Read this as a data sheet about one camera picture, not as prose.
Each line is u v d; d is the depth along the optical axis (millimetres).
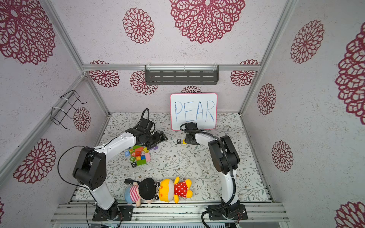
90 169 471
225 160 535
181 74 944
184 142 1008
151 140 795
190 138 761
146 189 732
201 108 1030
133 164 906
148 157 941
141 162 925
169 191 754
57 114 727
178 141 1027
